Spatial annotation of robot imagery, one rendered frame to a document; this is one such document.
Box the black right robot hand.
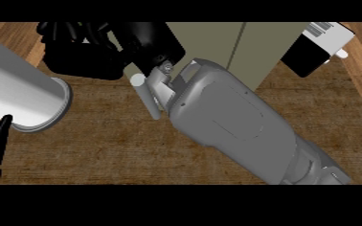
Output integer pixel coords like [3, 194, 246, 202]
[35, 21, 186, 81]

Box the pale grey cylinder with rim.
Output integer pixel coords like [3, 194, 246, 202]
[0, 44, 74, 134]

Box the black and white appliance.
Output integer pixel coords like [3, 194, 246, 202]
[279, 21, 356, 79]

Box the thin black bar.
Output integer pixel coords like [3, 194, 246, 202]
[0, 114, 15, 177]

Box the grey cylindrical door handle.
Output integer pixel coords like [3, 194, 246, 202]
[128, 73, 162, 121]

